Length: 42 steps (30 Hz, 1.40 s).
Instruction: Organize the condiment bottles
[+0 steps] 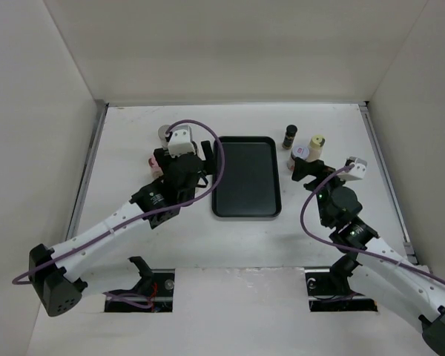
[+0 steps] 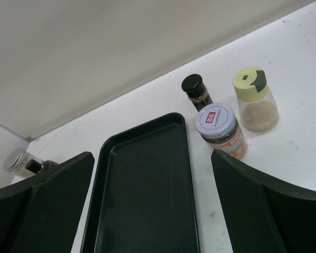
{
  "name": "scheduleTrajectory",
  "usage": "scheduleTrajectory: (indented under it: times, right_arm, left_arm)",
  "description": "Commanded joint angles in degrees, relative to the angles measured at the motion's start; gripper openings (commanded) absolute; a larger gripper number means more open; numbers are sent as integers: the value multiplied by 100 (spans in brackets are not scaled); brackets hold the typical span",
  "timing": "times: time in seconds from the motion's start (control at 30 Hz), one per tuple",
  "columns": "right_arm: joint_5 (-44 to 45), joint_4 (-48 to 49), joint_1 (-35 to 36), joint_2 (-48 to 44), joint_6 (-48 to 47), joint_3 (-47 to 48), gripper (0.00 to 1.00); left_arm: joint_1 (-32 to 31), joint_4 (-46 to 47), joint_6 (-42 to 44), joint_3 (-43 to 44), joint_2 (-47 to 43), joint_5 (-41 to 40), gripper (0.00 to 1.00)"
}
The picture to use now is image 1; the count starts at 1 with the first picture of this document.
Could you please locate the black rectangular tray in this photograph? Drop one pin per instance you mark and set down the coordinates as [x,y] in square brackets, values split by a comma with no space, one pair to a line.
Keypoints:
[250,184]

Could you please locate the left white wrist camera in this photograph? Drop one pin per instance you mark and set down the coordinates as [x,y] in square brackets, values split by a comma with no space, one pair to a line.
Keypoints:
[181,141]

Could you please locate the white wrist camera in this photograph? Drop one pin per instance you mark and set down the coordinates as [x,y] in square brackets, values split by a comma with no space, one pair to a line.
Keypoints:
[357,169]
[181,141]

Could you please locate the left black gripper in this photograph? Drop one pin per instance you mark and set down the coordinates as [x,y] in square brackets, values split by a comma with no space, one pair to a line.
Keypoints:
[208,167]

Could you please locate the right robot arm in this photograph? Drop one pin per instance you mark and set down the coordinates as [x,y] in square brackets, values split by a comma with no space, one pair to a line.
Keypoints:
[369,266]

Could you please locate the white lid sauce jar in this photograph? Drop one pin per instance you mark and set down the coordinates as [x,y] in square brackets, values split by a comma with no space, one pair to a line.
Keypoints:
[297,151]

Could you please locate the silver lid grain bottle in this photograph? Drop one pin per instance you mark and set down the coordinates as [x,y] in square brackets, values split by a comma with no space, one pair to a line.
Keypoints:
[164,132]

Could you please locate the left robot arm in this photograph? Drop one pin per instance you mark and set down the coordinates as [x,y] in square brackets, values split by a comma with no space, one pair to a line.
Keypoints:
[64,274]

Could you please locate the pink cap spice bottle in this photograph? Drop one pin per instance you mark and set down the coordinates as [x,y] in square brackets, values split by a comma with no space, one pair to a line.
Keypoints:
[156,171]

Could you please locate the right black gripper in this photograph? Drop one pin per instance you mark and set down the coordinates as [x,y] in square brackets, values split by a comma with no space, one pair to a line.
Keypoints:
[302,168]

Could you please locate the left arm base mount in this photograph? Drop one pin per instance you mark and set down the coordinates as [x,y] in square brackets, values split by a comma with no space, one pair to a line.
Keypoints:
[152,293]

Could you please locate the yellow cap spice bottle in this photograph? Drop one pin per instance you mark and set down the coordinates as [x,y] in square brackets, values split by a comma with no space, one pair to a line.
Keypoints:
[315,147]

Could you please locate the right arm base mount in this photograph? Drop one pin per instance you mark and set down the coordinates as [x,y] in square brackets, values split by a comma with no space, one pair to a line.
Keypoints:
[328,289]

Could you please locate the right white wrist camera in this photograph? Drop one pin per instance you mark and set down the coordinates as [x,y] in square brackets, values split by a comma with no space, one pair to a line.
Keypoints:
[357,169]

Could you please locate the black cap spice jar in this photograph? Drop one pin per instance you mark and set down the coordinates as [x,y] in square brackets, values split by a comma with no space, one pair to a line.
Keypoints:
[290,134]

